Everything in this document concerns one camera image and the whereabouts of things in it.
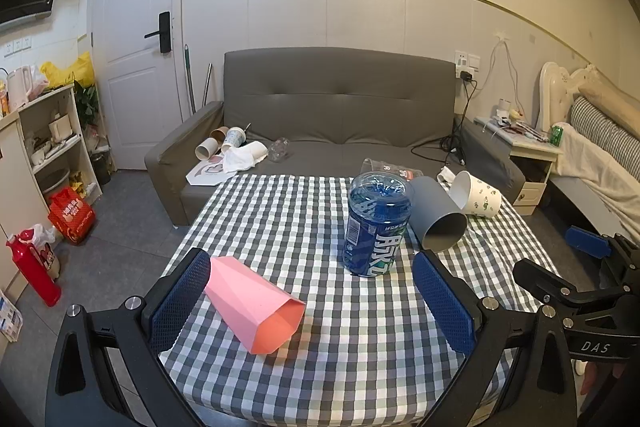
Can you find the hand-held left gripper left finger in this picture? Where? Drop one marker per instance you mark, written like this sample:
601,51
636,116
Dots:
180,302

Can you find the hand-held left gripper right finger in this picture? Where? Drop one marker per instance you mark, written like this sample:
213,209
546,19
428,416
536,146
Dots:
442,307

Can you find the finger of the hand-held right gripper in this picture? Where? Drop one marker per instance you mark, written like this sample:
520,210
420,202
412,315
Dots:
585,242
542,279

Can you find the pink faceted cup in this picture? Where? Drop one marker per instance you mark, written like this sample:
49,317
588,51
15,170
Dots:
250,302

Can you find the grey cup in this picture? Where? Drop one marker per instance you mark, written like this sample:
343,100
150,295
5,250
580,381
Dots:
435,217

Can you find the white cup with green print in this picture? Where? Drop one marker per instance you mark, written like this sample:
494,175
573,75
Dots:
477,197

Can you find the clear plastic cup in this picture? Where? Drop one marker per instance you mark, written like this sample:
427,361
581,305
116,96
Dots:
390,168

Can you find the small white paper cup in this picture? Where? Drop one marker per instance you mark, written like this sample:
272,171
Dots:
207,149

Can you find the large white paper cup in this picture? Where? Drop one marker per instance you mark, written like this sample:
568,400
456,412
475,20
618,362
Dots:
252,151

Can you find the brown paper cup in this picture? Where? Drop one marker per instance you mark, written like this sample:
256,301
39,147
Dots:
219,134

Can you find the printed cup with straw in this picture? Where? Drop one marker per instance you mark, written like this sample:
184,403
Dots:
235,138

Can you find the person's right hand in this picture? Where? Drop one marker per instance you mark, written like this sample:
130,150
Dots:
589,379

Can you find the cream blanket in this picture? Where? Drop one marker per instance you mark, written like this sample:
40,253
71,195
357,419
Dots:
595,167

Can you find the blue plastic jar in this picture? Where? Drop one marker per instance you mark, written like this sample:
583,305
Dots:
375,232

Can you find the cream nightstand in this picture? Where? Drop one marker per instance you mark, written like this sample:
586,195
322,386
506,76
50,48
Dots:
530,152

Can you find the green can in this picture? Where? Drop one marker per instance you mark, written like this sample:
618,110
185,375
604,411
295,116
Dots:
556,134

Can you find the striped pillow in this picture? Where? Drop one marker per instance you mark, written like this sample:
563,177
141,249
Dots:
605,127

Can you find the red shopping bag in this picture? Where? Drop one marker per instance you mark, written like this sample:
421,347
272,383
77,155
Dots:
72,217

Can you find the white plastic bag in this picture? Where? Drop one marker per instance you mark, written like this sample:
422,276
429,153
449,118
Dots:
47,247

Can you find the checkered tablecloth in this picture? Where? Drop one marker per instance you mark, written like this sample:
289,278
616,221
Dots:
310,227

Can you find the red bottle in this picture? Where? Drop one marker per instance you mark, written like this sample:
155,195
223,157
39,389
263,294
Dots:
32,267

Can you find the cream bed headboard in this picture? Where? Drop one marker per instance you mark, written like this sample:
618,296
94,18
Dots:
552,92

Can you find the printed cardboard box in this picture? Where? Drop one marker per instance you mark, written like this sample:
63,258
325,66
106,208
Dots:
10,317

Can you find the clear plastic bottle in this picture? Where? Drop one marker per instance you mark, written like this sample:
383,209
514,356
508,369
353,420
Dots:
280,149

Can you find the white shelf cabinet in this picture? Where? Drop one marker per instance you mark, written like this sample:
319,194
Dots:
55,147

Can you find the white door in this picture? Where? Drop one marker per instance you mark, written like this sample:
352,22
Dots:
130,107

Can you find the black charger plug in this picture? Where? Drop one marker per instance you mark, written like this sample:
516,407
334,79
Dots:
467,76

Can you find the green plant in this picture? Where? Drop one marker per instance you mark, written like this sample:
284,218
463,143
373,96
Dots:
87,107

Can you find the metal pole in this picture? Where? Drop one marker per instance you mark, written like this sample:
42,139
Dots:
207,82

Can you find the grey sofa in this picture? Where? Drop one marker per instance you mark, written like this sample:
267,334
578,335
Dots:
340,107

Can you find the yellow plastic bag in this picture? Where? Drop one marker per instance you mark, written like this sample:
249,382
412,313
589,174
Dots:
70,72

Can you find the pink electric kettle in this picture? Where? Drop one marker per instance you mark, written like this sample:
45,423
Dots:
20,87

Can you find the white wall socket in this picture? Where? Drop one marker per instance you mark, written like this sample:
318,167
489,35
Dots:
466,62

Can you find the paired white wall sockets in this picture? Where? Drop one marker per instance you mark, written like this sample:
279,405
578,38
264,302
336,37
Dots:
16,47

